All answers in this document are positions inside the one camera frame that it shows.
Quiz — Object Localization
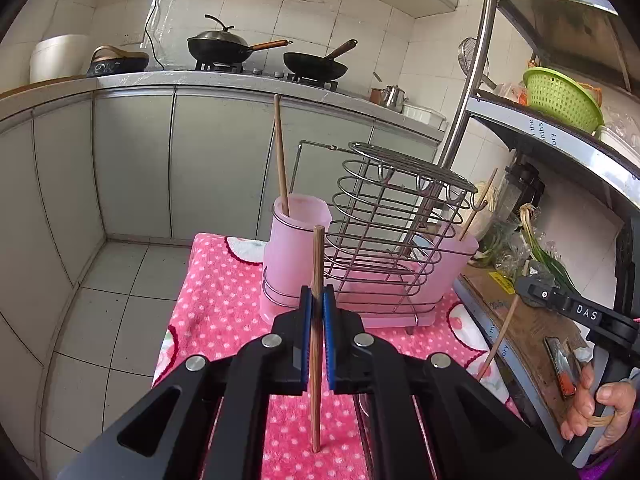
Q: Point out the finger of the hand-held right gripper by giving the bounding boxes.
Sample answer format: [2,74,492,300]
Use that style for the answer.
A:
[515,275,602,333]

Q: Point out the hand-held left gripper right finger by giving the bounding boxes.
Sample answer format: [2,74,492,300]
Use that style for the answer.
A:
[323,284,582,480]

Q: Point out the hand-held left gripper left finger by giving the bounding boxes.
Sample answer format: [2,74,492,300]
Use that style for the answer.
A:
[55,284,314,480]

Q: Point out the light wooden chopstick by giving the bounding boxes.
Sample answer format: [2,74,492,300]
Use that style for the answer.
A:
[476,294,521,381]
[457,167,499,241]

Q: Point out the pink plastic utensil cup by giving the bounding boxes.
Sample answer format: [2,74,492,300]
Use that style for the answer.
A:
[259,195,333,318]
[415,225,480,311]

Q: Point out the brown wooden chopstick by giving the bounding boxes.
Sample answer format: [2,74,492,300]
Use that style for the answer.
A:
[273,94,291,217]
[308,225,326,453]

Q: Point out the metal wire utensil rack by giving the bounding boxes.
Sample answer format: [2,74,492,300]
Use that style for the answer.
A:
[262,140,488,336]

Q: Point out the person's right hand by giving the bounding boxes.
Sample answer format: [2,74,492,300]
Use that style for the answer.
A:
[560,362,637,454]

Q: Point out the brown cardboard sheet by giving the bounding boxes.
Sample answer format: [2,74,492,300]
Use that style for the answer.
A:
[462,265,596,426]

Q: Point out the green onions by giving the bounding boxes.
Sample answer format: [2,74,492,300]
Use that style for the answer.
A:
[517,203,583,291]

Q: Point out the pink plastic drip tray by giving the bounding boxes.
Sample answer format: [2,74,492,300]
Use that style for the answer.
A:
[260,260,451,329]

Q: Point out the small metal lighter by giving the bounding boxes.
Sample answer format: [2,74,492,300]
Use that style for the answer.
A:
[544,336,576,401]

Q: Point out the clear bag of greens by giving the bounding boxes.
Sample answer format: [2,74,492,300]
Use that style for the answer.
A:
[470,220,531,271]

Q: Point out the pink polka dot cloth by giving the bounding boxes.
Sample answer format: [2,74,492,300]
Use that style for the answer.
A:
[152,232,521,480]

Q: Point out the black blender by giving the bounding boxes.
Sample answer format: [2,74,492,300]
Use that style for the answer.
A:
[492,160,546,226]

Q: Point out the metal shelf rack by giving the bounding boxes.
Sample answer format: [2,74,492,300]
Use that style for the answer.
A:
[440,0,640,441]

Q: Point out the green plastic basket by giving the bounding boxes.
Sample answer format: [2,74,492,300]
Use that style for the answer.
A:
[522,67,606,133]

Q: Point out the white rectangular container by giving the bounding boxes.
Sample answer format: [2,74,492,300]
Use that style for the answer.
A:
[401,104,447,130]

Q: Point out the grey kitchen cabinets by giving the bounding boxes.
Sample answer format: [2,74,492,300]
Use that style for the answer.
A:
[0,72,446,361]

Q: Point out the steel kettle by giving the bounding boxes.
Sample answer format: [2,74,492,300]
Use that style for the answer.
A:
[380,84,410,113]

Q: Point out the metal strainer ladle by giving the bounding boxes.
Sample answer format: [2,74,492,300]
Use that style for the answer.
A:
[458,37,498,90]

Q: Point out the gas stove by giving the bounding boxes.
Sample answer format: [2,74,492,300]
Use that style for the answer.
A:
[172,60,353,92]

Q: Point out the black wok without lid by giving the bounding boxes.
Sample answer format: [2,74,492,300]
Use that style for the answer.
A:
[282,38,359,82]

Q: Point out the black wok with lid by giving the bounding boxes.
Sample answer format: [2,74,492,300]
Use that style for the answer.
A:
[186,14,293,63]

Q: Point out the black induction cooker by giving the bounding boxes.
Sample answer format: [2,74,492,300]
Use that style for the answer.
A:
[86,45,151,78]

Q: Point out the white rice cooker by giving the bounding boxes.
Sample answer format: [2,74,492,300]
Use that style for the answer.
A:
[29,34,93,84]

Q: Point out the black power cable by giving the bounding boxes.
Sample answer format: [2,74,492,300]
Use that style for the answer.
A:
[144,0,166,70]

